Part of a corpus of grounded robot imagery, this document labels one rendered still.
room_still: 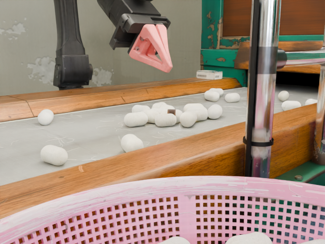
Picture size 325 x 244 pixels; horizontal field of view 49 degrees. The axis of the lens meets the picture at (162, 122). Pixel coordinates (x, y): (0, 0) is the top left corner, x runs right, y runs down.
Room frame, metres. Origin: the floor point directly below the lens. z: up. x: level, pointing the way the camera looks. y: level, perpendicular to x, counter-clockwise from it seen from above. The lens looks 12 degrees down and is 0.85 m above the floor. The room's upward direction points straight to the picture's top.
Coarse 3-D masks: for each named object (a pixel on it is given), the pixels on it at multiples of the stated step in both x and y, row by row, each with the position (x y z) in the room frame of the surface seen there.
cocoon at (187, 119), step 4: (184, 112) 0.48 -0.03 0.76; (188, 112) 0.48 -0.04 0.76; (192, 112) 0.49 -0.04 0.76; (180, 116) 0.48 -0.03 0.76; (184, 116) 0.47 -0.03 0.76; (188, 116) 0.47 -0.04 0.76; (192, 116) 0.48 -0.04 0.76; (196, 116) 0.49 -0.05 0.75; (180, 120) 0.48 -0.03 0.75; (184, 120) 0.47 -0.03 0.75; (188, 120) 0.47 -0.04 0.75; (192, 120) 0.47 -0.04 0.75; (184, 124) 0.47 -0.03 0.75; (188, 124) 0.47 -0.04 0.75; (192, 124) 0.48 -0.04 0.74
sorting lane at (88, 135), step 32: (192, 96) 0.78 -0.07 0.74; (224, 96) 0.78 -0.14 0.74; (0, 128) 0.47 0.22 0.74; (32, 128) 0.47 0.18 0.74; (64, 128) 0.47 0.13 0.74; (96, 128) 0.47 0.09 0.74; (128, 128) 0.47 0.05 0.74; (160, 128) 0.47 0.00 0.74; (192, 128) 0.47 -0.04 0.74; (0, 160) 0.34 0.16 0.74; (32, 160) 0.34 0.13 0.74
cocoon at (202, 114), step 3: (195, 111) 0.51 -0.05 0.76; (198, 111) 0.51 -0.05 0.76; (201, 111) 0.52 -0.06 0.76; (204, 111) 0.52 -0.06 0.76; (198, 114) 0.51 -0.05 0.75; (201, 114) 0.51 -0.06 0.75; (204, 114) 0.52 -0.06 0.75; (207, 114) 0.52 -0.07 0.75; (198, 117) 0.51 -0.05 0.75; (201, 117) 0.51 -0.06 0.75; (204, 117) 0.52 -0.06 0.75; (198, 120) 0.51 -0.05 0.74; (201, 120) 0.52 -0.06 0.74
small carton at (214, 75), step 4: (196, 72) 0.95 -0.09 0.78; (200, 72) 0.94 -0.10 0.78; (204, 72) 0.93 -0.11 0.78; (208, 72) 0.92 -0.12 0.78; (212, 72) 0.91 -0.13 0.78; (216, 72) 0.91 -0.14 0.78; (220, 72) 0.92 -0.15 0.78; (196, 76) 0.95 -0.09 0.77; (200, 76) 0.94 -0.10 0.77; (204, 76) 0.93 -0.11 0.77; (208, 76) 0.92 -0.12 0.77; (212, 76) 0.91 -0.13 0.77; (216, 76) 0.91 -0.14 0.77; (220, 76) 0.92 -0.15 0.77
